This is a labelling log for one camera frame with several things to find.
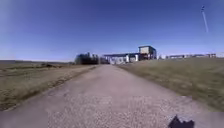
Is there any clump of dark trees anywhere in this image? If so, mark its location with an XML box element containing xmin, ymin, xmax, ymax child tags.
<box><xmin>73</xmin><ymin>52</ymin><xmax>102</xmax><ymax>66</ymax></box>

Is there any grey gravel path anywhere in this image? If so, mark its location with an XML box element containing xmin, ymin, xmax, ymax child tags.
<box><xmin>0</xmin><ymin>63</ymin><xmax>224</xmax><ymax>128</ymax></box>

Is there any building with raised tower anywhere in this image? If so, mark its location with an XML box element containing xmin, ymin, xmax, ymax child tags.
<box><xmin>102</xmin><ymin>45</ymin><xmax>158</xmax><ymax>65</ymax></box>

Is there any grass strip between paths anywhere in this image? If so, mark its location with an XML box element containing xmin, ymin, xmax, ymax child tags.
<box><xmin>116</xmin><ymin>57</ymin><xmax>224</xmax><ymax>113</ymax></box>

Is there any long low building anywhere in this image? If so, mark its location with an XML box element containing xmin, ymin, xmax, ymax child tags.
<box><xmin>159</xmin><ymin>52</ymin><xmax>218</xmax><ymax>60</ymax></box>

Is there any dry grass field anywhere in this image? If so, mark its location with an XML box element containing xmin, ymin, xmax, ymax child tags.
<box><xmin>0</xmin><ymin>61</ymin><xmax>100</xmax><ymax>112</ymax></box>

